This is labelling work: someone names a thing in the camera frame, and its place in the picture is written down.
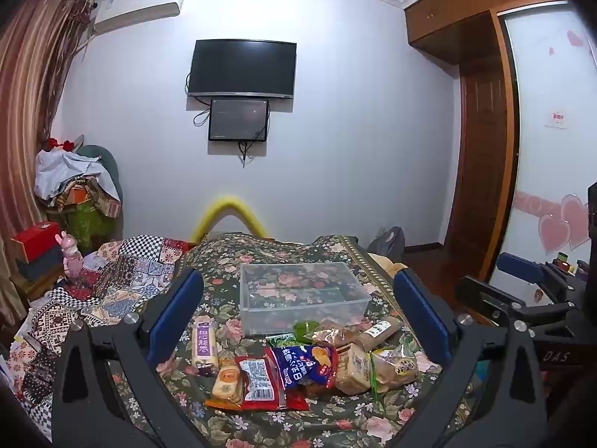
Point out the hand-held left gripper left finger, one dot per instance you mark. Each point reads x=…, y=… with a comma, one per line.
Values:
x=175, y=319

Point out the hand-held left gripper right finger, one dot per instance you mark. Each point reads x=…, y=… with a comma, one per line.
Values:
x=422, y=319

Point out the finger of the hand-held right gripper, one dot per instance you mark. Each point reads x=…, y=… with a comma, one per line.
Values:
x=517, y=267
x=482, y=298

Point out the white label bread packet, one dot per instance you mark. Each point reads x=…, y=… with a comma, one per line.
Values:
x=380, y=331

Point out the clear tan bread packet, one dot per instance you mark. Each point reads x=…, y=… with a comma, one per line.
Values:
x=352, y=368

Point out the red snack packet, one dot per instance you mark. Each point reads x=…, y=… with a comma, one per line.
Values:
x=259, y=382

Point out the green snack packet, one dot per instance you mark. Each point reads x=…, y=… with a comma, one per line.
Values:
x=280, y=339

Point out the clear plastic storage box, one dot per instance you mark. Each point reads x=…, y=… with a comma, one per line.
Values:
x=303, y=298

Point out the blue chips packet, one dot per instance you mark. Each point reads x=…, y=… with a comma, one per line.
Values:
x=303, y=361

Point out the purple bread packet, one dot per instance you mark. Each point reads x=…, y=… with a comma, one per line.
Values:
x=205, y=345

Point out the green edged bun packet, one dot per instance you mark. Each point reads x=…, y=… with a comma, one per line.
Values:
x=394, y=368

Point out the beige plush blanket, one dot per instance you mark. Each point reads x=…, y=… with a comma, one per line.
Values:
x=394, y=268

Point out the patchwork quilt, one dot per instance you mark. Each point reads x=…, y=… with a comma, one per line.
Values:
x=116, y=280

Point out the dark floral blanket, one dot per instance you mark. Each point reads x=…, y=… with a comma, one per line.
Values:
x=224, y=261

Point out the small yellow cake packet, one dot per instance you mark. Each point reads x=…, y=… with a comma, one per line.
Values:
x=227, y=382

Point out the dark backpack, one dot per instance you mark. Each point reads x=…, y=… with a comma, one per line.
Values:
x=389, y=242

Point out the clear brown bread packet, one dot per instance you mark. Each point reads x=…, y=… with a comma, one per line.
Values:
x=338, y=335

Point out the white sliding door with hearts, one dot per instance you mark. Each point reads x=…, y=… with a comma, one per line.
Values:
x=545, y=172

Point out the green jelly cup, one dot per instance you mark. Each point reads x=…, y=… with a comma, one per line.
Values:
x=305, y=330

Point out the pink toy figure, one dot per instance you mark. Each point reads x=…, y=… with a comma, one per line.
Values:
x=70, y=256

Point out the wooden wardrobe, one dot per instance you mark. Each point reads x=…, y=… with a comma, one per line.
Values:
x=475, y=149

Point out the green cloth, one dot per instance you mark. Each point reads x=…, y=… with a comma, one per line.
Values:
x=91, y=226

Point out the yellow foam arch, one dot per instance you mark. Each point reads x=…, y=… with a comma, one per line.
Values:
x=228, y=203

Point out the grey box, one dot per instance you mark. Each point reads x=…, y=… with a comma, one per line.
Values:
x=39, y=268

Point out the paper door sign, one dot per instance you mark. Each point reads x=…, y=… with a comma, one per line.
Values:
x=555, y=120

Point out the red box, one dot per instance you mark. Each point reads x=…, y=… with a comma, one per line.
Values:
x=37, y=240

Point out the teal chair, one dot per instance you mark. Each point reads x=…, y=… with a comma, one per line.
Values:
x=107, y=158

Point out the pile of clothes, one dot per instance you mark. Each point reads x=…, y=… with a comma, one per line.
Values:
x=70, y=172

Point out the striped brown curtain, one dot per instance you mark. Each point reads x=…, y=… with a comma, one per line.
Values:
x=32, y=102

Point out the white air conditioner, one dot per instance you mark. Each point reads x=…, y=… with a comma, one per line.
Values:
x=135, y=7

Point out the small black wall monitor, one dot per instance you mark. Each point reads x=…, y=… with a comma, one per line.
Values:
x=238, y=119

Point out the black wall television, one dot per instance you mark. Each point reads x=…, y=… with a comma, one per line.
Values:
x=241, y=67

